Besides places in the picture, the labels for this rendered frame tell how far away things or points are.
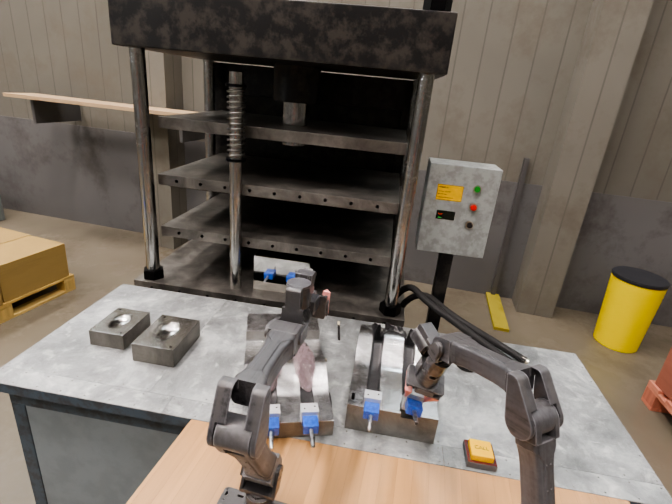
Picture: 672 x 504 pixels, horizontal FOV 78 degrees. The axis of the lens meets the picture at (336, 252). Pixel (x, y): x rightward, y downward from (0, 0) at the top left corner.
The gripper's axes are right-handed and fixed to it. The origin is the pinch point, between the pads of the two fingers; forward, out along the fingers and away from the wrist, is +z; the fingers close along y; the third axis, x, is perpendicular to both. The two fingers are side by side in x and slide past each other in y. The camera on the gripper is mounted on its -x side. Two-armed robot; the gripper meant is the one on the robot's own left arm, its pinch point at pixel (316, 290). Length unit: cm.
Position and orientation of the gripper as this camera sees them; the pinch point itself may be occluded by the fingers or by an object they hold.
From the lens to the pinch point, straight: 118.2
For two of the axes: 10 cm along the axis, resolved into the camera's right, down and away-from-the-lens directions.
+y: -9.7, -1.7, 1.8
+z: 2.3, -3.1, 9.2
